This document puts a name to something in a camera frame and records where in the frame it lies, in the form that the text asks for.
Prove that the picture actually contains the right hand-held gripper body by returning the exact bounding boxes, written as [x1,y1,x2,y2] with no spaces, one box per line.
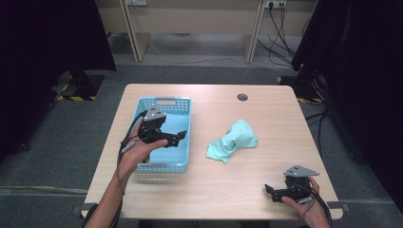
[277,163,320,201]

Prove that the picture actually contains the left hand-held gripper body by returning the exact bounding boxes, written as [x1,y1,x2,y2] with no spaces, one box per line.
[138,105,177,147]

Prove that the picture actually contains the blue plastic basket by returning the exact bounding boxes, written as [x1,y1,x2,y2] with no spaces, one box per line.
[126,96,193,175]

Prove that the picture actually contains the light green cloth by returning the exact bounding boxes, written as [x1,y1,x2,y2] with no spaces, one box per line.
[205,119,259,164]

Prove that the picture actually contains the person's right hand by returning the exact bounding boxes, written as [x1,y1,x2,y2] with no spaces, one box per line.
[280,176,332,228]

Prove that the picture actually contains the person's left hand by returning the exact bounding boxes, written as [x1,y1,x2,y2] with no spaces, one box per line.
[117,122,169,179]

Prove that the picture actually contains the black metal stand base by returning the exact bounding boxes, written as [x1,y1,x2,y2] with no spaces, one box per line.
[51,69,106,103]
[277,70,329,106]

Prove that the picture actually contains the beige wooden desk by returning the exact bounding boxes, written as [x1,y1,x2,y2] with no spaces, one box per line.
[94,0,317,65]

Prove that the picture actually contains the black curtain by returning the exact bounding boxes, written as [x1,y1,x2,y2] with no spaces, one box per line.
[291,0,403,214]
[0,0,117,163]

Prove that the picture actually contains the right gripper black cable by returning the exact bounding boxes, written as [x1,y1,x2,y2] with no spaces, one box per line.
[296,183,334,228]

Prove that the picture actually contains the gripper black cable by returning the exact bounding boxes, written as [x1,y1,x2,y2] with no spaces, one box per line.
[108,109,149,228]
[296,183,334,228]

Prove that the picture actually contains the grey table corner bracket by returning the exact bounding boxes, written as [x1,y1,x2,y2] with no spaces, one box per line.
[326,200,352,213]
[71,202,98,217]

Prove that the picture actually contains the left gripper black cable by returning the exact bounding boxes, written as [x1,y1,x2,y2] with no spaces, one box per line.
[108,109,149,228]

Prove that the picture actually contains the black cables beside table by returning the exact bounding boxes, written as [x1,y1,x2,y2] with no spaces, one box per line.
[304,108,331,160]

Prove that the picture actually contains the black floor cables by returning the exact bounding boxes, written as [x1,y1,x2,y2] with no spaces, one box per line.
[256,3,312,68]

